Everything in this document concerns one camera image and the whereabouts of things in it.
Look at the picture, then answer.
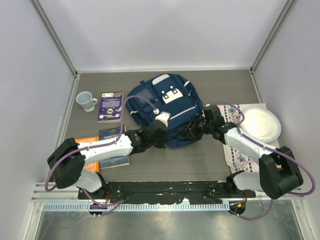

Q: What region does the white paper plate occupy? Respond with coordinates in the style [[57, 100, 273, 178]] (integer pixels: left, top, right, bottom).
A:
[[240, 107, 282, 143]]

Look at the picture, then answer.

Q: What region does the orange paperback book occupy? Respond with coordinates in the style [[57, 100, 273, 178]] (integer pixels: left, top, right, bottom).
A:
[[75, 136, 100, 173]]

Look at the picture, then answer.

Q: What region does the patterned white placemat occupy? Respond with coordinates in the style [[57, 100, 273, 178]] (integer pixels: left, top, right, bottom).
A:
[[218, 103, 279, 173]]

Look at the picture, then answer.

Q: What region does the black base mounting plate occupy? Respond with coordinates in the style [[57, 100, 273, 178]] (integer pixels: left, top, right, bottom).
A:
[[77, 180, 256, 205]]

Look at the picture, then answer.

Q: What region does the dark blue 1984 book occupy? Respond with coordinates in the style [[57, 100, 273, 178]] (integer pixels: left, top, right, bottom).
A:
[[96, 125, 131, 169]]

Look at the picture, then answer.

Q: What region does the light blue cup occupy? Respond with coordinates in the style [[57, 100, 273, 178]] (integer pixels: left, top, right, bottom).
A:
[[75, 91, 98, 112]]

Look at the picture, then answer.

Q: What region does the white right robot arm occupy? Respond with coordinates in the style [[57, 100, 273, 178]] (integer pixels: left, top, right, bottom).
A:
[[179, 105, 304, 200]]

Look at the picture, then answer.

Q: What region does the purple paperback book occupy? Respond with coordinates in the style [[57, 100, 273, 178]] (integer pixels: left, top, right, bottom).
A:
[[97, 91, 124, 123]]

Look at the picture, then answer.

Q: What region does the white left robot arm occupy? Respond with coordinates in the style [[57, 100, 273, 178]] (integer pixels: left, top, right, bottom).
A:
[[47, 112, 169, 200]]

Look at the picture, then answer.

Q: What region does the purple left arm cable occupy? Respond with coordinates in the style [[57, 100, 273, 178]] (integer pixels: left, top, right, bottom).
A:
[[44, 95, 161, 218]]

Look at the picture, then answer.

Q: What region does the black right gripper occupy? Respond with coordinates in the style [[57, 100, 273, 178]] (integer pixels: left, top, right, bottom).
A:
[[177, 113, 214, 142]]

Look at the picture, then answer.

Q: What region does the perforated metal rail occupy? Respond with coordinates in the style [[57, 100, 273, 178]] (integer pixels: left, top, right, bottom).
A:
[[42, 201, 230, 212]]

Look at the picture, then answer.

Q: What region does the navy blue student backpack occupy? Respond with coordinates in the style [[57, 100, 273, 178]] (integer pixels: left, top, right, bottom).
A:
[[125, 73, 204, 148]]

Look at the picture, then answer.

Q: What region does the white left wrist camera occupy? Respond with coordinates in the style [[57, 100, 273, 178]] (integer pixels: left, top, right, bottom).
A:
[[153, 108, 171, 126]]

